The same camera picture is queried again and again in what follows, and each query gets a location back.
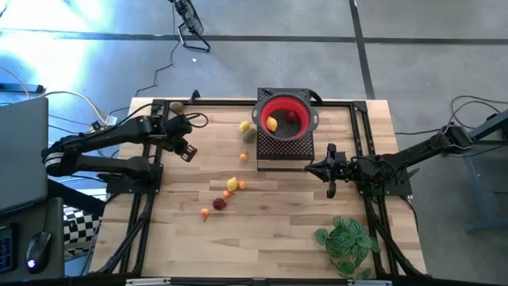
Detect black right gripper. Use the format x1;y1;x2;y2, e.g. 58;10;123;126
304;141;364;200

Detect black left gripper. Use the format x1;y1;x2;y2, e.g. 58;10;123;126
162;114;199;164

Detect red collapsible colander grey rim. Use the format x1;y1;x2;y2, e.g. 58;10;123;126
251;93;320;143

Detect black perforated metal riser stand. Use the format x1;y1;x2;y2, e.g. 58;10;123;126
256;87;315;172

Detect green plant in white pot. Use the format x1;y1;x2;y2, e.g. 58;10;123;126
314;215;382;281

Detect black floor fan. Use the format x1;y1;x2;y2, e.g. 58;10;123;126
169;0;212;53

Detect black white checkerboard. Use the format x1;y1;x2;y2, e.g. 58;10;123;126
62;205;105;257

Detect black side desk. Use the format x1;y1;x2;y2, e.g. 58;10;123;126
0;196;67;284

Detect grey laptop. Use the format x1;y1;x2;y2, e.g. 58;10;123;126
0;96;50;215

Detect black floor bar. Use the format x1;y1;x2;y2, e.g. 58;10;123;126
0;83;47;95

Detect black computer mouse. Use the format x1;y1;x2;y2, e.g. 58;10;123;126
25;231;53;275

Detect black keyboard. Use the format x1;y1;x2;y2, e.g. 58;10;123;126
0;224;17;276

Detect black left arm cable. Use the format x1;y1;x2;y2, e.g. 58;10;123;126
106;102;210;130

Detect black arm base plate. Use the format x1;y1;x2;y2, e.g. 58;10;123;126
356;166;414;199
97;162;164;196

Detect black fan cable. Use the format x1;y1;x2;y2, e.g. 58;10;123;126
106;3;178;116

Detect silver metal bracket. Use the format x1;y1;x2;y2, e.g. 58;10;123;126
125;277;171;286
347;279;393;286

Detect yellow cable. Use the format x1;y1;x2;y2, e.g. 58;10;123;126
0;65;110;132

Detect black floor cables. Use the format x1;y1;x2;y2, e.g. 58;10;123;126
394;94;508;160

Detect blue grey table frame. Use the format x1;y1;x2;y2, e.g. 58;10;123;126
463;110;508;234

